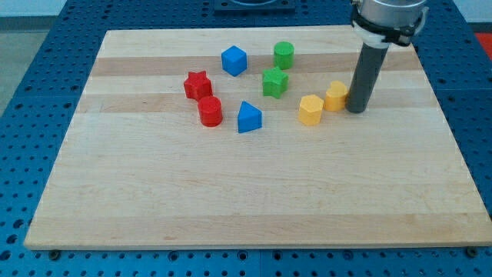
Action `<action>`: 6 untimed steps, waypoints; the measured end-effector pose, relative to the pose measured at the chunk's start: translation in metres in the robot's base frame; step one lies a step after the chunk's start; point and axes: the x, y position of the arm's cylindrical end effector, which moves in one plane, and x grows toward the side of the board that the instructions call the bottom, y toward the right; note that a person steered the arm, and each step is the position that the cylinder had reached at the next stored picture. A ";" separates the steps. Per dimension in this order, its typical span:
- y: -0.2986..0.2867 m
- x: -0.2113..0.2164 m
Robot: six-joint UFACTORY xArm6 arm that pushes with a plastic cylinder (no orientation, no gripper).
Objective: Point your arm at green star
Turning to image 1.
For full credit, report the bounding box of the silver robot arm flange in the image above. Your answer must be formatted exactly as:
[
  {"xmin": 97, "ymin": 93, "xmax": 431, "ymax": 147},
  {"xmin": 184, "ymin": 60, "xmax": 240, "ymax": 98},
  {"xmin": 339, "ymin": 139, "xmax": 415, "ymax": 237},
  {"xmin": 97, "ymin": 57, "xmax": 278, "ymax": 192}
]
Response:
[{"xmin": 351, "ymin": 0, "xmax": 429, "ymax": 49}]

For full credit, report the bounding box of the green star block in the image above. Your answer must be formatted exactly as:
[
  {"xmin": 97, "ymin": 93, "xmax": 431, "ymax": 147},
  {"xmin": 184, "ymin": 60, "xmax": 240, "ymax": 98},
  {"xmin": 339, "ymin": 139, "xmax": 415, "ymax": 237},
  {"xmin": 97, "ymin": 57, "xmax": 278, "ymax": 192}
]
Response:
[{"xmin": 262, "ymin": 67, "xmax": 289, "ymax": 99}]

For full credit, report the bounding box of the red star block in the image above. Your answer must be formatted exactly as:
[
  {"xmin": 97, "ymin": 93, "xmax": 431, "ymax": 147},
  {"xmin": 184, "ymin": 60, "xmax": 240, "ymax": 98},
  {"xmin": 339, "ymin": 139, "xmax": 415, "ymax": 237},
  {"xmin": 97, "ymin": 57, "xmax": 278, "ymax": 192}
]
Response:
[{"xmin": 184, "ymin": 71, "xmax": 213, "ymax": 101}]

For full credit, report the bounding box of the blue triangle block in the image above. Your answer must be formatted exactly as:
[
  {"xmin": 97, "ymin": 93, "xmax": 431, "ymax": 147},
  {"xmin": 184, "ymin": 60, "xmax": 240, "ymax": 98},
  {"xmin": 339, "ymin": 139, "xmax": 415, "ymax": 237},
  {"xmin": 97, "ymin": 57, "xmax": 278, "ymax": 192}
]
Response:
[{"xmin": 237, "ymin": 101, "xmax": 263, "ymax": 133}]

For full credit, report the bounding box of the wooden board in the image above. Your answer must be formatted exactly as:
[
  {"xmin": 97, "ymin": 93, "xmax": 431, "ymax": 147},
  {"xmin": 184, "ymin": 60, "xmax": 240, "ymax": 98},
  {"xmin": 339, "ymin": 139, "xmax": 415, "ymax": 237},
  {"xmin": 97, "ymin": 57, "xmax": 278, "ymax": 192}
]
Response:
[{"xmin": 25, "ymin": 25, "xmax": 491, "ymax": 250}]

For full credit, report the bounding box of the red cylinder block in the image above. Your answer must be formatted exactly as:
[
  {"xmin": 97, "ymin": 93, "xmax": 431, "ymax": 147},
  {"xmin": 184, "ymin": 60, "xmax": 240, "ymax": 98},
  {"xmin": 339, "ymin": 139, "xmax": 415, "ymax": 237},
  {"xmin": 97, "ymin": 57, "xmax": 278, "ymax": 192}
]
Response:
[{"xmin": 198, "ymin": 96, "xmax": 223, "ymax": 127}]

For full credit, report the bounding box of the yellow hexagon block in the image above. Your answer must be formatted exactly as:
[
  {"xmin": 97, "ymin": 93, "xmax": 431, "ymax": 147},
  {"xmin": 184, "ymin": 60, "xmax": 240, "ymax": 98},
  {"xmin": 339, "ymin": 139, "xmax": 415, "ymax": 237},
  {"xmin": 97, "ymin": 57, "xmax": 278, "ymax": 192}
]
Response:
[{"xmin": 298, "ymin": 95, "xmax": 324, "ymax": 126}]

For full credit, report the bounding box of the blue cube block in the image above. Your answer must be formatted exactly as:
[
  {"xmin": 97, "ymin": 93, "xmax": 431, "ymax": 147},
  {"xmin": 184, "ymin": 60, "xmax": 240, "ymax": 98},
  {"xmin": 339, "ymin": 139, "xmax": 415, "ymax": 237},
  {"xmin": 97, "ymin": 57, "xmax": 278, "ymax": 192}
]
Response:
[{"xmin": 221, "ymin": 45, "xmax": 248, "ymax": 76}]

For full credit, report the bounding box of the green cylinder block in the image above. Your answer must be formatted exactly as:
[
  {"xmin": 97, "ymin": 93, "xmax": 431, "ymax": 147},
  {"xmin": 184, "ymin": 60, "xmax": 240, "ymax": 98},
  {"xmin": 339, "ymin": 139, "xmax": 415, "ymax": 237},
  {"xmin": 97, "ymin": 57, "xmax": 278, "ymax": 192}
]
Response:
[{"xmin": 274, "ymin": 42, "xmax": 294, "ymax": 70}]

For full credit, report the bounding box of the yellow heart block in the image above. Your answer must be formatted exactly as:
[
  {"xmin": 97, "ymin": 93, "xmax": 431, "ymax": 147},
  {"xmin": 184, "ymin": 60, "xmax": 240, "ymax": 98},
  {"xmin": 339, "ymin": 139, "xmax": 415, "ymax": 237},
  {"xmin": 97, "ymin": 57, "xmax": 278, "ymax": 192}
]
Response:
[{"xmin": 324, "ymin": 81, "xmax": 348, "ymax": 112}]

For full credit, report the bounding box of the grey cylindrical pointer rod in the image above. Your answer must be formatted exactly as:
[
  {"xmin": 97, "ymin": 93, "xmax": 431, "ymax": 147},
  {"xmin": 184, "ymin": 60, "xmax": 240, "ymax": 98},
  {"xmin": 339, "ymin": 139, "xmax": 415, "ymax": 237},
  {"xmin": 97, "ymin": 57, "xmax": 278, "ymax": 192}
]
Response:
[{"xmin": 345, "ymin": 43, "xmax": 388, "ymax": 114}]

